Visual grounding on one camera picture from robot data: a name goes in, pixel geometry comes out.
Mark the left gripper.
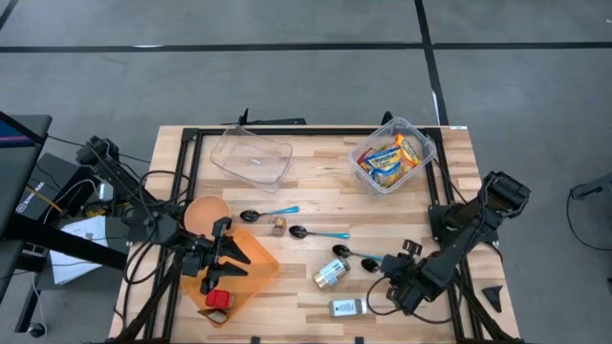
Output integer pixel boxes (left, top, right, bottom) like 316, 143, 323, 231
180, 216, 251, 296

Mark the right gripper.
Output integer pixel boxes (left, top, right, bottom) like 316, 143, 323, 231
381, 240, 434, 316

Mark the small red box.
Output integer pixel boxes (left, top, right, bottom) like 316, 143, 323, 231
205, 289, 235, 310

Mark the blue and yellow ramen packet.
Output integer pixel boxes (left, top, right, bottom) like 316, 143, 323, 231
366, 144, 408, 189

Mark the yellow and red ramen packet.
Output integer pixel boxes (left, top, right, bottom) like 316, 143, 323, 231
356, 146, 377, 174

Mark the orange ramen packet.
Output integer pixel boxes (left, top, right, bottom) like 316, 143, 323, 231
393, 133, 423, 169

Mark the clear plastic food container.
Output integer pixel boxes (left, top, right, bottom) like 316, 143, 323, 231
347, 116, 438, 196

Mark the orange square plate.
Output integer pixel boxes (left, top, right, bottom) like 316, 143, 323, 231
181, 226, 282, 329

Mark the glass seasoning jar white label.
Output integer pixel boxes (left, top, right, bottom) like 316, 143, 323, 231
328, 298, 369, 318

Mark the orange plastic bowl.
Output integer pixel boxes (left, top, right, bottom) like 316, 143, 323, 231
183, 194, 232, 241

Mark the clear plastic tray left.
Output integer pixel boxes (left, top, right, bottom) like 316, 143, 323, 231
208, 123, 295, 195

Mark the yellow and black device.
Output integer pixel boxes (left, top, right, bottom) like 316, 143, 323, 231
80, 203, 130, 219

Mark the white paper sheet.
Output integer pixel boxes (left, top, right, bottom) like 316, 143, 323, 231
49, 214, 110, 287

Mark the black computer box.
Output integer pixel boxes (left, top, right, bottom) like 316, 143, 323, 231
13, 152, 97, 226

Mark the black monitor with blue screen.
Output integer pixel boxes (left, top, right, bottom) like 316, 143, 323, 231
0, 111, 54, 240

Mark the black triangular bracket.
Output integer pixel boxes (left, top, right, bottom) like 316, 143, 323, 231
481, 285, 505, 314

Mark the long black camera mount bracket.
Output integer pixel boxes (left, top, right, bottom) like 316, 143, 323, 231
224, 108, 307, 127

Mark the black cart frame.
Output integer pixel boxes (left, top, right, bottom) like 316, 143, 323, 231
0, 212, 129, 338

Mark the black power cable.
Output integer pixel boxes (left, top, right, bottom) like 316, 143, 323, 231
46, 135, 152, 163

